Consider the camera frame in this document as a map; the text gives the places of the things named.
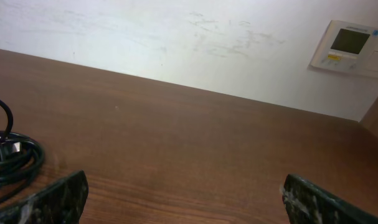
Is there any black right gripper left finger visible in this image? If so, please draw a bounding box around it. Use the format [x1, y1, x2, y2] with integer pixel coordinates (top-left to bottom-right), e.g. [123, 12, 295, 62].
[0, 170, 88, 224]

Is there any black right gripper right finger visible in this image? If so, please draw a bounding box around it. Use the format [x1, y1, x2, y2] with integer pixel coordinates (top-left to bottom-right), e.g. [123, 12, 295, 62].
[281, 174, 378, 224]

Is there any black cable bundle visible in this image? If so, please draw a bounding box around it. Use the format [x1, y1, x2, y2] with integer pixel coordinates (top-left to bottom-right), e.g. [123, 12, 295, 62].
[0, 94, 45, 209]

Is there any white wall control panel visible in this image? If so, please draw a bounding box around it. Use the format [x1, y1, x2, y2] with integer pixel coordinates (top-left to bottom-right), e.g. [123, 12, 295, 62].
[309, 20, 378, 78]

